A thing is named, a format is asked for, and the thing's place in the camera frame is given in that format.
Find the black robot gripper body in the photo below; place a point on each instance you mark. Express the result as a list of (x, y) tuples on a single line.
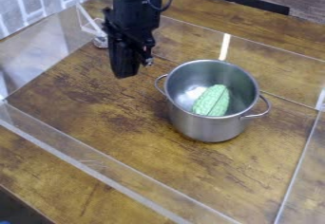
[(131, 19)]

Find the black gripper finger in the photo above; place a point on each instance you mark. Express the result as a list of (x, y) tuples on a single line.
[(129, 55), (111, 52)]

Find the pink handled metal spoon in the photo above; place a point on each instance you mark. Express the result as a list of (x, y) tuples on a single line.
[(101, 42)]

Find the stainless steel pot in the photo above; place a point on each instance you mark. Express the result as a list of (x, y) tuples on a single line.
[(183, 84)]

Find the green bitter gourd toy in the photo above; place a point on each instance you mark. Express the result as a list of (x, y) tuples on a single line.
[(213, 102)]

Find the black strip on table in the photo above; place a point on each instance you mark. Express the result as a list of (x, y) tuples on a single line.
[(260, 4)]

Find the clear acrylic barrier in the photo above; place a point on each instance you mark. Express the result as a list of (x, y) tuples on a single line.
[(91, 154)]

